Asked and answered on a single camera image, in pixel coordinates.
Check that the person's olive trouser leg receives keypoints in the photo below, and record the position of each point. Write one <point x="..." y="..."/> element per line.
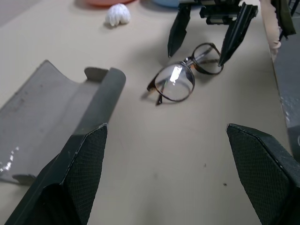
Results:
<point x="286" y="16"/>

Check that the pink plastic plate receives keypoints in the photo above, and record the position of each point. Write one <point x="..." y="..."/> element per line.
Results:
<point x="105" y="2"/>

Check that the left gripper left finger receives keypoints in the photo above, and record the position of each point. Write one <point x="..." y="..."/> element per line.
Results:
<point x="70" y="178"/>

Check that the light blue plastic plate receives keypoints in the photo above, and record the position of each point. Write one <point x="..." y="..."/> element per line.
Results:
<point x="166" y="2"/>

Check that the grey open glasses case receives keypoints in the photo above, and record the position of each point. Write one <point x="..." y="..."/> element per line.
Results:
<point x="47" y="112"/>

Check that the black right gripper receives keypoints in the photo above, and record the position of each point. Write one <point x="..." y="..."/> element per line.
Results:
<point x="218" y="14"/>

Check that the tortoiseshell round eyeglasses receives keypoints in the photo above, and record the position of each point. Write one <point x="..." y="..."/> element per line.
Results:
<point x="173" y="79"/>

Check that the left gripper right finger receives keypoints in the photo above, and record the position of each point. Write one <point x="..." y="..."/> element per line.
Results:
<point x="269" y="182"/>

